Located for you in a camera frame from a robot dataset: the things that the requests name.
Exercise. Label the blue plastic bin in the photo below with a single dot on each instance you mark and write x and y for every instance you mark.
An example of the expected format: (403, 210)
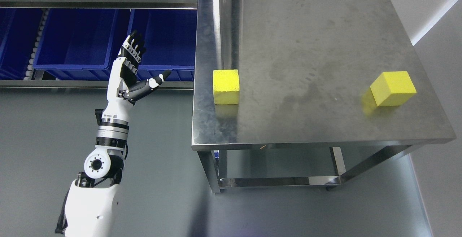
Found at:
(18, 31)
(81, 44)
(170, 40)

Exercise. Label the white roller conveyor strip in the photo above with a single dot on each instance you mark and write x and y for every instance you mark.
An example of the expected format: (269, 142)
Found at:
(30, 73)

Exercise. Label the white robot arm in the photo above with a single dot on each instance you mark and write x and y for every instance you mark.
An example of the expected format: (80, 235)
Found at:
(93, 199)

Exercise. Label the stainless steel table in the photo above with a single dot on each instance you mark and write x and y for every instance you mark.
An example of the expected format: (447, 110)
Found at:
(305, 69)

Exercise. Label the yellow foam block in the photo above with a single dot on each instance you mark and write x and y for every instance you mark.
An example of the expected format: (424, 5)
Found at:
(226, 87)
(392, 88)

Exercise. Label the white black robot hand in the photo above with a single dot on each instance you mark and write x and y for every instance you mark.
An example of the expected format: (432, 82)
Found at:
(124, 88)

